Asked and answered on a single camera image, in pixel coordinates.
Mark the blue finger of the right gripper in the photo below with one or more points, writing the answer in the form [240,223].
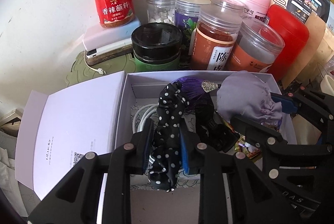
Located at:
[254,132]
[288,106]

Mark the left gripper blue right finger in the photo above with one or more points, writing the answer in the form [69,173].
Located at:
[186,149]

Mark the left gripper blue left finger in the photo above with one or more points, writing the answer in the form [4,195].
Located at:
[147,135]

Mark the nutritious cereal packet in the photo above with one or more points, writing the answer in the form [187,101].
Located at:
[246,146]

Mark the white patterned snack packet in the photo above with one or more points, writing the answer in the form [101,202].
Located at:
[139,114]

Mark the lavender drawstring pouch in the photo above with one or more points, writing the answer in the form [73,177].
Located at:
[244,94]

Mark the black polka dot scrunchie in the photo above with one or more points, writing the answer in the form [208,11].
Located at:
[166,145]

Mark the purple tassel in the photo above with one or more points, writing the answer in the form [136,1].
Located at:
[194,87]

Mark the black satin scrunchie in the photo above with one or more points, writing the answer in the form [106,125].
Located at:
[215,134]

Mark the kraft paper bag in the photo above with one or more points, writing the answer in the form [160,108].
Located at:
[317,53]

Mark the wide orange label jar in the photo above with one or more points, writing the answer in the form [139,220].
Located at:
[256,47]

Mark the red plastic canister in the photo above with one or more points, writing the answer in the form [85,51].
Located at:
[294,34]

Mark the white gift box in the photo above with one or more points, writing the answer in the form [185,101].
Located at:
[77,151]

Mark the black lid green jar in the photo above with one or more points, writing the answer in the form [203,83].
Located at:
[156,47]

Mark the green silicone mat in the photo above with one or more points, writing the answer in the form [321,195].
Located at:
[81,71]

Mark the orange label clear jar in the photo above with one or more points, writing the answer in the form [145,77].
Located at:
[215,36]

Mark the white power bank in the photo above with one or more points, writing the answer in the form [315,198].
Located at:
[102,44]

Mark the jar with white pieces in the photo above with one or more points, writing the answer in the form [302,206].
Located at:
[161,11]

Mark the purple label jar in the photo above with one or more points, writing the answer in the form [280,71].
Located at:
[186,14]

